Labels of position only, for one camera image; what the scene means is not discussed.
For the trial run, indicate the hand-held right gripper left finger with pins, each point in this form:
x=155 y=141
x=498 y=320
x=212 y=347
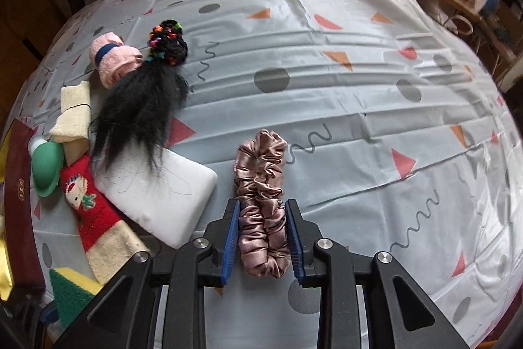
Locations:
x=231 y=238

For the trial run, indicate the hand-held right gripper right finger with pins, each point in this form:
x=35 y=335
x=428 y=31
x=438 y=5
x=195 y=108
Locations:
x=294 y=242

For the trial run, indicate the pink satin scrunchie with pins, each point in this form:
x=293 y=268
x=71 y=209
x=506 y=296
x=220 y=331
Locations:
x=261 y=210

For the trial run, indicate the white sponge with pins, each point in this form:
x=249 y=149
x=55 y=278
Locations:
x=163 y=202

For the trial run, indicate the red sock with doll print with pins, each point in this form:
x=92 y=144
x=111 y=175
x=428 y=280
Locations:
x=98 y=218

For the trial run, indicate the patterned grey tablecloth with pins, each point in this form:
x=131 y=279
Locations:
x=327 y=107

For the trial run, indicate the black hair wig with beads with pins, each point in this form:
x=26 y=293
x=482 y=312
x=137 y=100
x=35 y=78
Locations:
x=139 y=103

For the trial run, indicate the yellow green scouring sponge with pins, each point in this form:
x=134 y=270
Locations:
x=69 y=296

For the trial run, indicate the tan sponge block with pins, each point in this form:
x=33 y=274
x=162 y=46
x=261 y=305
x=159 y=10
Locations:
x=77 y=150

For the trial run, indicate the beige folded cloth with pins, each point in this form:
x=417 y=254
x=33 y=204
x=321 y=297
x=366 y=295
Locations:
x=73 y=120

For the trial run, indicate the pink rolled towel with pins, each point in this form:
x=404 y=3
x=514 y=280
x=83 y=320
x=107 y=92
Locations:
x=116 y=65

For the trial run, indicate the dark red box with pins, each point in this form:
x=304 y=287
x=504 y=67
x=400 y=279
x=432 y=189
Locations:
x=20 y=210

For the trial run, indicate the gold foil box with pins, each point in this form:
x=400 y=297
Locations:
x=5 y=283

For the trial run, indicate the wooden cabinet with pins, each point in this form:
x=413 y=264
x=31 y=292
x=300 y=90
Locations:
x=24 y=5

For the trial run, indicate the blue round object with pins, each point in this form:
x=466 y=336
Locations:
x=491 y=1

